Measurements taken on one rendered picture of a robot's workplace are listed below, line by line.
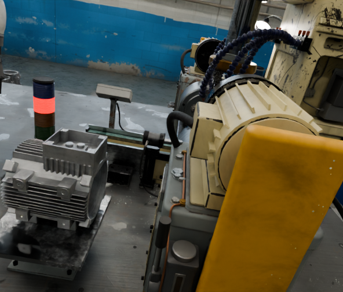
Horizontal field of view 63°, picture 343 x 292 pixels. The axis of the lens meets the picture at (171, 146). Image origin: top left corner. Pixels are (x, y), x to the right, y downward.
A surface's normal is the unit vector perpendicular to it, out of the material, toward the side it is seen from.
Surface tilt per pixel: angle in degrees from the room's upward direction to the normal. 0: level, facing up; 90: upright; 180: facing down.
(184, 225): 90
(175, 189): 0
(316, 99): 90
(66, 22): 90
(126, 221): 0
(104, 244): 0
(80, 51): 90
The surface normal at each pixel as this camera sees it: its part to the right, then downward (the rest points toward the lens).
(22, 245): 0.17, -0.89
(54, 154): -0.08, 0.42
